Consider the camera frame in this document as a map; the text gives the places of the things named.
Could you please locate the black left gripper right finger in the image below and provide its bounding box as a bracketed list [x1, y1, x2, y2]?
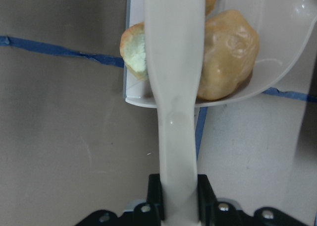
[197, 174, 217, 220]

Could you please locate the bread piece with crust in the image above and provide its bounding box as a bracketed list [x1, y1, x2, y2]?
[119, 22, 148, 80]

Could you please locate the brown potato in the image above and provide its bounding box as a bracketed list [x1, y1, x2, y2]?
[197, 10, 260, 101]

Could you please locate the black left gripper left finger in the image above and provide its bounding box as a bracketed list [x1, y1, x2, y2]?
[147, 173, 165, 220]

